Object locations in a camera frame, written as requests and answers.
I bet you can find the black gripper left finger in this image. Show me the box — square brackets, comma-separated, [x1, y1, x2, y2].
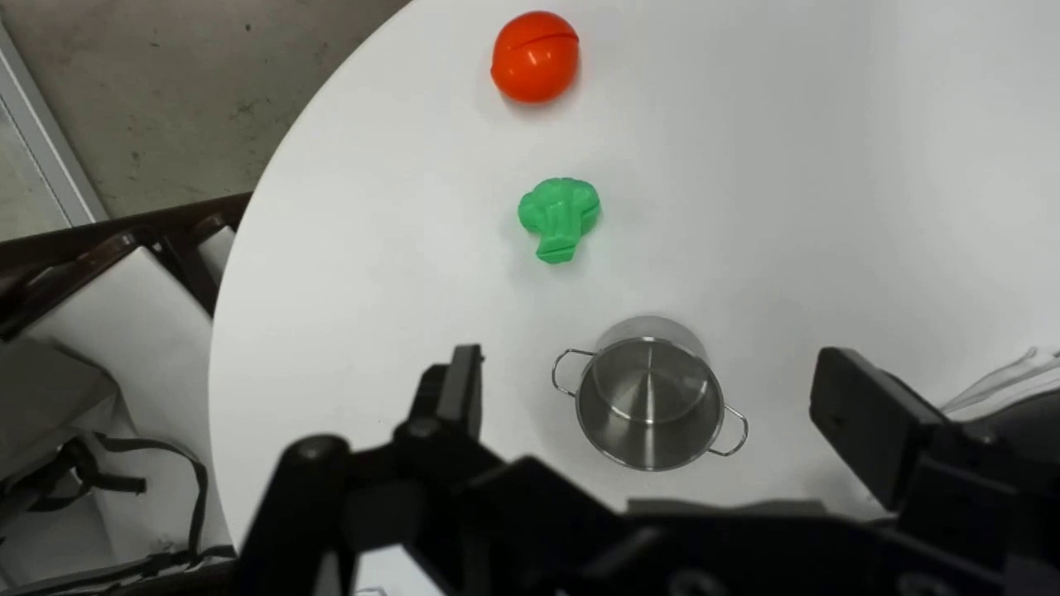
[401, 342, 490, 448]

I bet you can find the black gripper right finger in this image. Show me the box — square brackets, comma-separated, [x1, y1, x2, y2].
[807, 344, 953, 514]

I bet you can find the small stainless steel pot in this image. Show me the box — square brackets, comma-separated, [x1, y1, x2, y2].
[550, 314, 756, 472]

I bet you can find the white cloth under black pot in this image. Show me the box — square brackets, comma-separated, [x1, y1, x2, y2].
[942, 344, 1060, 421]

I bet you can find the green toy broccoli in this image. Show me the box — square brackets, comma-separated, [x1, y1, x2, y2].
[517, 174, 607, 268]

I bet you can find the orange toy tomato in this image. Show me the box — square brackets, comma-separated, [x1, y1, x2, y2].
[488, 6, 584, 105]

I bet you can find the dark brown wooden cabinet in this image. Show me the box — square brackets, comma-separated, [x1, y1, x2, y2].
[0, 193, 254, 342]

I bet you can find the black cable on floor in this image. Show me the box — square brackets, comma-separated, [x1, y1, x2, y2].
[31, 426, 242, 589]

